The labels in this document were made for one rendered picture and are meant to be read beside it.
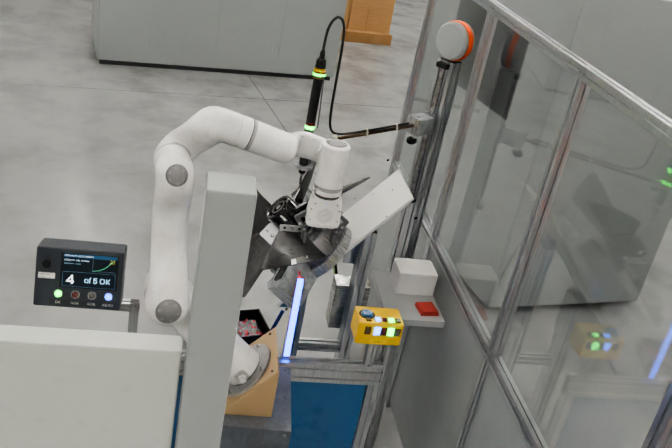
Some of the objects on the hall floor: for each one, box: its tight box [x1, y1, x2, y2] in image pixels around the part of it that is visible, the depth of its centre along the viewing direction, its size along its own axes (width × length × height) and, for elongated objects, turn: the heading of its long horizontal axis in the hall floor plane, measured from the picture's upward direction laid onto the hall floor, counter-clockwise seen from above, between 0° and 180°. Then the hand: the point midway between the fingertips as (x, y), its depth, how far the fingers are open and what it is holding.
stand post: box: [282, 296, 308, 356], centre depth 330 cm, size 4×9×91 cm, turn 167°
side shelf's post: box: [364, 325, 405, 448], centre depth 339 cm, size 4×4×83 cm
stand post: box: [333, 230, 378, 359], centre depth 330 cm, size 4×9×115 cm, turn 167°
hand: (318, 238), depth 231 cm, fingers open, 8 cm apart
